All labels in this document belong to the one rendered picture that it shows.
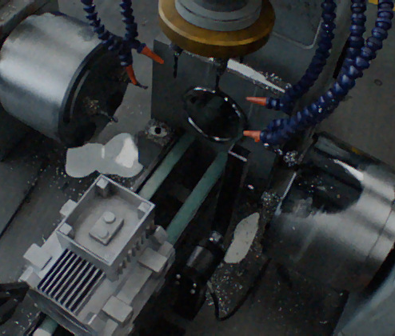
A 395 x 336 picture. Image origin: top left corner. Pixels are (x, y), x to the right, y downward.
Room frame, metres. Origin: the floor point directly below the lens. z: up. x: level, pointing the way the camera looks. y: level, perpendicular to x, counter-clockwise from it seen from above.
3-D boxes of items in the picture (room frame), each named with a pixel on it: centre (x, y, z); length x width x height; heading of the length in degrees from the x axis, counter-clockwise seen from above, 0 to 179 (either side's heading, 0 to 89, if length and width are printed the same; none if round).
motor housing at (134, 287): (0.31, 0.13, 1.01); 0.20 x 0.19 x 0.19; 156
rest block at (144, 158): (0.70, 0.09, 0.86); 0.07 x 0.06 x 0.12; 67
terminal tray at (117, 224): (0.35, 0.12, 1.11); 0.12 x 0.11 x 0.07; 156
